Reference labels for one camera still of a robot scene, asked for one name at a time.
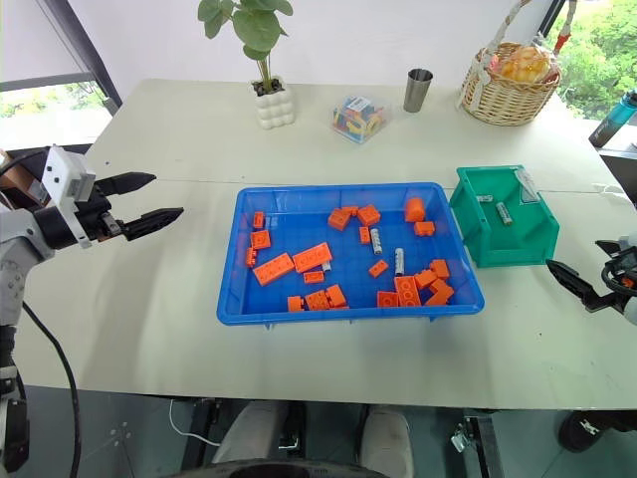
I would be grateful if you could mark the clear box of coloured pieces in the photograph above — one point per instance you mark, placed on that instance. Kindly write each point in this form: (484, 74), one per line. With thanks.
(359, 120)

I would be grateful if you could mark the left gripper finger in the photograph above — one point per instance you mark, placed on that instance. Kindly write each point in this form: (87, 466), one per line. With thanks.
(127, 182)
(149, 221)

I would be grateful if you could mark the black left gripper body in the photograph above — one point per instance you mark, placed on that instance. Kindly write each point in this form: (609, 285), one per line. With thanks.
(97, 214)

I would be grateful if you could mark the black rounded object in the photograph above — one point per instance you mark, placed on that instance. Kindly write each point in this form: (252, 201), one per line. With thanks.
(597, 430)

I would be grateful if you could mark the silver AA battery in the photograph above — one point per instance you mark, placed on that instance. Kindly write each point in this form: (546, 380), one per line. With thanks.
(484, 198)
(327, 267)
(376, 241)
(399, 262)
(504, 213)

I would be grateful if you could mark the clear label sleeve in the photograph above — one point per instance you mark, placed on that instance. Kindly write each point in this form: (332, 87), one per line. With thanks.
(527, 186)

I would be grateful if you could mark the green plastic bin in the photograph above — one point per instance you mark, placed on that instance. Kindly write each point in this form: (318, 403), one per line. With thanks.
(497, 250)

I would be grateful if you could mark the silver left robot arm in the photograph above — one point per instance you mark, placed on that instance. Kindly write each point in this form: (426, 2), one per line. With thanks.
(15, 239)

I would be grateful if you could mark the square orange building block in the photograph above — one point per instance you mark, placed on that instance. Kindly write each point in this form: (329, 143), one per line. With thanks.
(261, 239)

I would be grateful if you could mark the black window frame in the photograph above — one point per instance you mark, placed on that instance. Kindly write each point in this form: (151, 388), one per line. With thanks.
(94, 55)
(560, 12)

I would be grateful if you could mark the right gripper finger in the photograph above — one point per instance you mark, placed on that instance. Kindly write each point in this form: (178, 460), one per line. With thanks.
(613, 247)
(577, 284)

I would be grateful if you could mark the light grey rounded leg shape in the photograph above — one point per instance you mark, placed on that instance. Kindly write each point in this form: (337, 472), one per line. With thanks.
(251, 433)
(385, 438)

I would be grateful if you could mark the black table leg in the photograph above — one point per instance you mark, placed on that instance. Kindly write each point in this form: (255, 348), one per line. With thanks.
(204, 430)

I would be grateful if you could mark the blue plastic tray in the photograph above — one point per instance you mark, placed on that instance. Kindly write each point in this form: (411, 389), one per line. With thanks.
(298, 231)

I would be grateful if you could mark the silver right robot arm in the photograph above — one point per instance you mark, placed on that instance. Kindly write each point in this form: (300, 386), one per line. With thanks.
(632, 311)

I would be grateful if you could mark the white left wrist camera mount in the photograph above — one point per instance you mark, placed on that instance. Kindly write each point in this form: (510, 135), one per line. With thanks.
(60, 169)

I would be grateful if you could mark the metal table leg bracket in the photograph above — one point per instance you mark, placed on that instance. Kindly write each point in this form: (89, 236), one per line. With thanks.
(470, 440)

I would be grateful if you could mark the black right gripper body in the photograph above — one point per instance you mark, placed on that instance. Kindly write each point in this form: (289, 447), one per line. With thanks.
(622, 281)

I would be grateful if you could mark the small orange building block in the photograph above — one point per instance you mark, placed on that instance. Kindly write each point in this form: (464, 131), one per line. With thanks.
(260, 220)
(350, 210)
(251, 257)
(378, 268)
(365, 235)
(313, 277)

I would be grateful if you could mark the wrapped bread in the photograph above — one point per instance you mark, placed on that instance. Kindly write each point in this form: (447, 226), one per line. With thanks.
(525, 65)

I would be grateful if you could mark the dark teal water bottle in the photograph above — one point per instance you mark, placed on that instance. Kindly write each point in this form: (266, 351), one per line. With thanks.
(614, 117)

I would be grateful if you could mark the metal cup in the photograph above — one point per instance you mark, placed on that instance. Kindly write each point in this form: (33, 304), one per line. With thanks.
(417, 92)

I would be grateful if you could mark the dark side table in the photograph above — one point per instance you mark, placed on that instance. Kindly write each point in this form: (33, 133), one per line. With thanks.
(624, 171)

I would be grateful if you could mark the white bubble plant pot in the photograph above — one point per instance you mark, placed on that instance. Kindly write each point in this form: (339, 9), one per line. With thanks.
(275, 110)

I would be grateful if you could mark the green leafy plant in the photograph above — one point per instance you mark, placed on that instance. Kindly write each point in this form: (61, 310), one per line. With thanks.
(259, 25)

